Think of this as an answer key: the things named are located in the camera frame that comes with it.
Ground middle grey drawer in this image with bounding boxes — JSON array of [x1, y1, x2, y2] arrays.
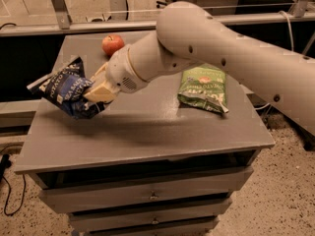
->
[[70, 198, 231, 232]]

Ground grey drawer cabinet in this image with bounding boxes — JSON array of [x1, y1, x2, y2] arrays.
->
[[14, 29, 276, 236]]

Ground metal railing frame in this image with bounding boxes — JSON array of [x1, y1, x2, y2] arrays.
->
[[0, 0, 315, 35]]

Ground black floor cable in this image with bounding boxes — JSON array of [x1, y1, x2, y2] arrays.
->
[[0, 153, 28, 217]]

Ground grey drawer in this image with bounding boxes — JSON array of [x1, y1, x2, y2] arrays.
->
[[39, 166, 253, 213], [89, 216, 219, 236], [70, 198, 231, 232]]

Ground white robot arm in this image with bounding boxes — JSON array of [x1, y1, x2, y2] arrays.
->
[[84, 2, 315, 134]]

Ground green potato chip bag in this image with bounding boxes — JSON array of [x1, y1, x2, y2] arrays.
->
[[177, 64, 228, 114]]

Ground bottom grey drawer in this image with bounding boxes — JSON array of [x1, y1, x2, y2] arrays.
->
[[89, 216, 219, 236]]

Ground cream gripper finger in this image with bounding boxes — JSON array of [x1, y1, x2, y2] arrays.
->
[[90, 62, 108, 82]]

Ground top grey drawer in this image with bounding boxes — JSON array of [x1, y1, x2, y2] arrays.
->
[[39, 166, 253, 213]]

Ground blue potato chip bag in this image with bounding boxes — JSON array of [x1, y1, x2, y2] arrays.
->
[[27, 57, 105, 119]]

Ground red apple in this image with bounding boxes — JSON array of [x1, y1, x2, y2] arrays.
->
[[101, 34, 125, 56]]

